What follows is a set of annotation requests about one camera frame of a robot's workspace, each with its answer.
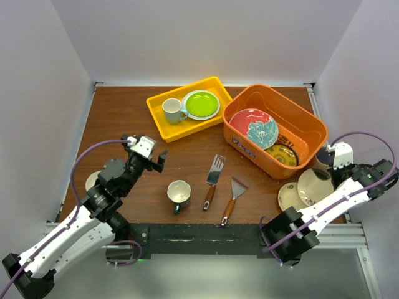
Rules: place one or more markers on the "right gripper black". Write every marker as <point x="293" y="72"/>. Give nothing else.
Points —
<point x="334" y="173"/>

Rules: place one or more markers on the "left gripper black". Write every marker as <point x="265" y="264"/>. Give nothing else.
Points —
<point x="158" y="166"/>

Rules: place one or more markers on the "cream plate black mark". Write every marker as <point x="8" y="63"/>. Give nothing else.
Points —
<point x="314" y="185"/>

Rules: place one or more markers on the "yellow patterned plate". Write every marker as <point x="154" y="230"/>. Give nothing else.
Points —
<point x="283" y="154"/>

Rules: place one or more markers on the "red and teal plate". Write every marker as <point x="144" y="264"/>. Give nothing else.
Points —
<point x="257" y="126"/>

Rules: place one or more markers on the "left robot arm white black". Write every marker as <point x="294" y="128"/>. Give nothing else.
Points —
<point x="93" y="223"/>

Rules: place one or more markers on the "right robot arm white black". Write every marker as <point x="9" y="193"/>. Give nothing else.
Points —
<point x="292" y="232"/>

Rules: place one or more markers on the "orange plastic dish bin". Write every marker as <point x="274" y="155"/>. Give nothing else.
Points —
<point x="298" y="128"/>

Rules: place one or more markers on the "beige purple cup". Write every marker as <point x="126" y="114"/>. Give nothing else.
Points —
<point x="323" y="159"/>

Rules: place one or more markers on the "yellow plastic tray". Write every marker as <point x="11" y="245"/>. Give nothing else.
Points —
<point x="188" y="126"/>

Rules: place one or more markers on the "light blue mug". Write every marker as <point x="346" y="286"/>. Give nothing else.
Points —
<point x="174" y="111"/>

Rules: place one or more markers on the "cream plate small motifs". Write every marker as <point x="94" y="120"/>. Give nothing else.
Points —
<point x="288" y="196"/>

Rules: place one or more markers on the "lime green plate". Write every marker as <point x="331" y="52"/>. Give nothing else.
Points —
<point x="201" y="104"/>

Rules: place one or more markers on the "white scalloped plate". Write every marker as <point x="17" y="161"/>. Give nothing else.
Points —
<point x="200" y="118"/>

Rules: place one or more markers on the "small white dish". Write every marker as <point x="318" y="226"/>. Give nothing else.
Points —
<point x="90" y="181"/>

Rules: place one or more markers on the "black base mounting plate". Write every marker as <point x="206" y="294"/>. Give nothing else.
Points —
<point x="197" y="239"/>

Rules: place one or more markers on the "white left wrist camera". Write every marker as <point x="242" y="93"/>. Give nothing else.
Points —
<point x="142" y="145"/>

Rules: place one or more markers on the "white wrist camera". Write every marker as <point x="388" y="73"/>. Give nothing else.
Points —
<point x="343" y="154"/>
<point x="142" y="145"/>

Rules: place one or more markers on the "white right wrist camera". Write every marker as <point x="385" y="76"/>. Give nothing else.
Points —
<point x="343" y="154"/>

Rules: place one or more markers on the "white cup green handle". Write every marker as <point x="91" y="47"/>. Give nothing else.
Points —
<point x="179" y="193"/>

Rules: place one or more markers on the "slotted spatula wooden handle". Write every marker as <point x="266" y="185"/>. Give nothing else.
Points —
<point x="212" y="179"/>

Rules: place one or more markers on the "solid spatula wooden handle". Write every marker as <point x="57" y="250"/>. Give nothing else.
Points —
<point x="239" y="186"/>

